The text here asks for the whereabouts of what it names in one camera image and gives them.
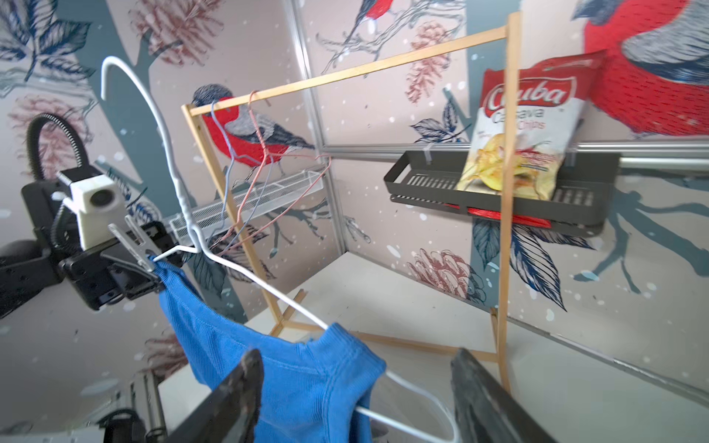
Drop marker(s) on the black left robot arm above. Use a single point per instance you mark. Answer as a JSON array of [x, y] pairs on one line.
[[30, 266]]

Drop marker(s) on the cassava chips bag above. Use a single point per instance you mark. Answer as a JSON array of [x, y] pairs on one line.
[[551, 97]]

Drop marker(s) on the blue tank top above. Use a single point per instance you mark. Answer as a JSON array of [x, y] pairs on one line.
[[310, 390]]

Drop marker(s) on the light blue wire hanger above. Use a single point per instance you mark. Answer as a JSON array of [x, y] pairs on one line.
[[238, 134]]

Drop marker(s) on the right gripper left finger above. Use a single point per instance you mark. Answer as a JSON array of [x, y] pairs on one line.
[[230, 413]]

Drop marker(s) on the grey clothespin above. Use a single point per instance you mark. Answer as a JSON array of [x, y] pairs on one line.
[[137, 242]]

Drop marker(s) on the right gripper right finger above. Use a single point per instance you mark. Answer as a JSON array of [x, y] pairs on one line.
[[484, 411]]

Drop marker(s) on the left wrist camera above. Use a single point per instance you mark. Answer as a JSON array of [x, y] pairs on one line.
[[97, 201]]

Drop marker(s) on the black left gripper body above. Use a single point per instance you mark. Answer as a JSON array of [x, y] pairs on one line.
[[103, 275]]

